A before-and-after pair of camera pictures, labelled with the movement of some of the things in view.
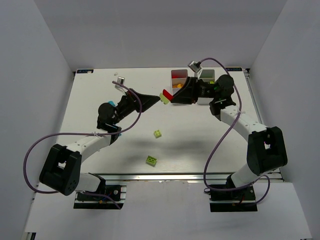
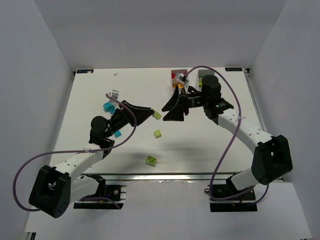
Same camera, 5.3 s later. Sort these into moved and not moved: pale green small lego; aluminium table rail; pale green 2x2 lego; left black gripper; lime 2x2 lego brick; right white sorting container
Moved: pale green small lego; left black gripper
Not moved: lime 2x2 lego brick; right white sorting container; pale green 2x2 lego; aluminium table rail
